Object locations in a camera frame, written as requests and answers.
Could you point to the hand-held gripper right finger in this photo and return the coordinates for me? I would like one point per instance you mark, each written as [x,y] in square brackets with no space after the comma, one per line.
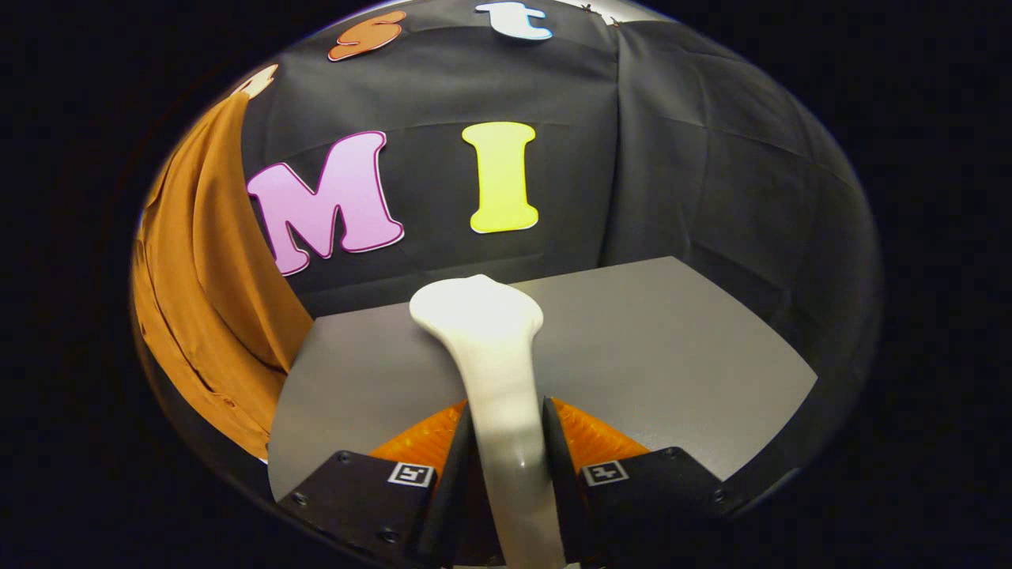
[560,482]

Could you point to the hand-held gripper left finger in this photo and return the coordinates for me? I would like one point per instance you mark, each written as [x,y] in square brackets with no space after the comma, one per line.
[455,490]

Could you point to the white garment steamer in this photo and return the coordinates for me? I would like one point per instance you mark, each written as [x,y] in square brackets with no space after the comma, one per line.
[490,332]

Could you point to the orange button-up shirt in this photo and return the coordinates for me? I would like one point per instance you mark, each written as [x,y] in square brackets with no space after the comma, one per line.
[205,276]

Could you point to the row of black backdrop clips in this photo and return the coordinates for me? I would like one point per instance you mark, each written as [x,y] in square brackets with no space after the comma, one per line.
[587,8]

